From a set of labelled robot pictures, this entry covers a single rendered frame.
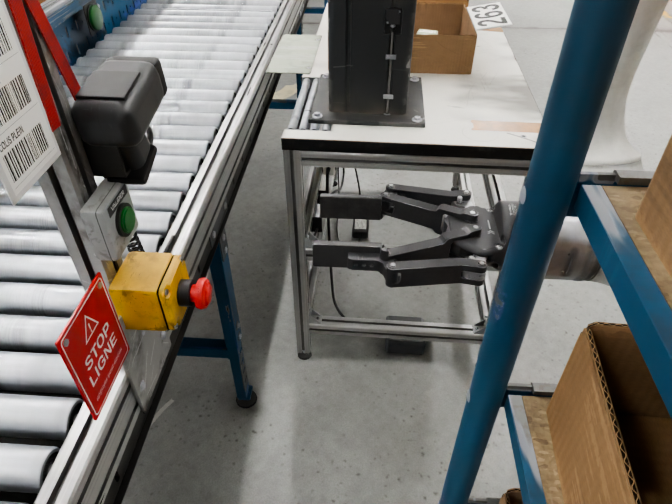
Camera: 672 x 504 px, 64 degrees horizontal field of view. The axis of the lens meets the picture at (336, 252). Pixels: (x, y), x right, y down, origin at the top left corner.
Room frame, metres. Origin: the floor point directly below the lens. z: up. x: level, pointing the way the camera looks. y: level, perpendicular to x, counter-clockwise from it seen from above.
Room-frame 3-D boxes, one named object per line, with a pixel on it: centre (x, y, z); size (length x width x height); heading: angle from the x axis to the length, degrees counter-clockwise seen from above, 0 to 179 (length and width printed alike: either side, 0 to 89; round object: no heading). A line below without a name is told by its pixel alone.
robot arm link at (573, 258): (0.45, -0.24, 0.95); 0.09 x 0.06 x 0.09; 176
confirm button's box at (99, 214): (0.48, 0.25, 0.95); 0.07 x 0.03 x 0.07; 176
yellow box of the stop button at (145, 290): (0.51, 0.22, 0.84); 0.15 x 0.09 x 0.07; 176
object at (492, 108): (1.51, -0.21, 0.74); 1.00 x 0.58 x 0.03; 175
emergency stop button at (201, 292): (0.47, 0.18, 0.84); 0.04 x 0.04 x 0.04; 86
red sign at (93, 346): (0.41, 0.26, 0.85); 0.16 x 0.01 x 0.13; 176
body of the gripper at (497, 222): (0.45, -0.16, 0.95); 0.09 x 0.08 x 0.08; 86
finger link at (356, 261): (0.40, -0.04, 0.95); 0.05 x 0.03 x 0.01; 86
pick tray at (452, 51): (1.53, -0.18, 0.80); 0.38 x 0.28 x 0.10; 86
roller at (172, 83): (1.36, 0.49, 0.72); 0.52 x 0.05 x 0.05; 86
